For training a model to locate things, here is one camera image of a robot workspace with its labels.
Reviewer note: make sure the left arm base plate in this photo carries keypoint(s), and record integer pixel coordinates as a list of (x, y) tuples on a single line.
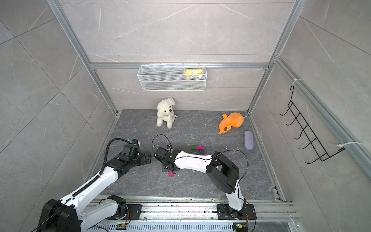
[(130, 211)]

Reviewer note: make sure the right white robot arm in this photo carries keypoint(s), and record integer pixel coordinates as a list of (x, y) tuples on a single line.
[(221, 170)]

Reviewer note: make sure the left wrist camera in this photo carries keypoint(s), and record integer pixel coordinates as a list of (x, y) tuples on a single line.
[(131, 151)]

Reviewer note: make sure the orange toy watering can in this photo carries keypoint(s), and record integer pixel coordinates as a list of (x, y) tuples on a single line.
[(233, 120)]

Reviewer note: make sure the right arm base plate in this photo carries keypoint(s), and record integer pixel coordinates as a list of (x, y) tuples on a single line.
[(225, 212)]

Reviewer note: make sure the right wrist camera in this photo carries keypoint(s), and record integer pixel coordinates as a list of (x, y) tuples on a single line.
[(164, 155)]

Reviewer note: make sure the white wire mesh basket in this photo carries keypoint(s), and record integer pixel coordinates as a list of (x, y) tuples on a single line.
[(170, 77)]

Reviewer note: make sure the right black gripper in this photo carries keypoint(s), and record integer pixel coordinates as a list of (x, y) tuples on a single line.
[(164, 168)]

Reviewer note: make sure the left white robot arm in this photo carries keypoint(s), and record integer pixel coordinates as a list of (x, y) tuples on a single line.
[(70, 213)]

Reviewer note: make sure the aluminium mounting rail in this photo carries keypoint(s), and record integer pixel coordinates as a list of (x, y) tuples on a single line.
[(172, 214)]

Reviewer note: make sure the yellow packet in basket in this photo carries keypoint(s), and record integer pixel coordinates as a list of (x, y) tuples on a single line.
[(194, 73)]

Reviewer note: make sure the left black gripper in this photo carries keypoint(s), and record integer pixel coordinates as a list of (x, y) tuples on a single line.
[(143, 160)]

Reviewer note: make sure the black wire hook rack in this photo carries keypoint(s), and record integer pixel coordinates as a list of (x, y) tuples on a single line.
[(307, 132)]

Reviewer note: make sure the white plush dog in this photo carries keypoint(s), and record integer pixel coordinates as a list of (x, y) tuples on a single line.
[(166, 113)]

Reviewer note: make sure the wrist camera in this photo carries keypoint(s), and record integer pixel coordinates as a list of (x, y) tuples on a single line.
[(164, 155), (131, 151)]

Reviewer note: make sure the purple glasses case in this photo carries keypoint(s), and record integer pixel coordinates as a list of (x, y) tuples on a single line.
[(248, 140)]

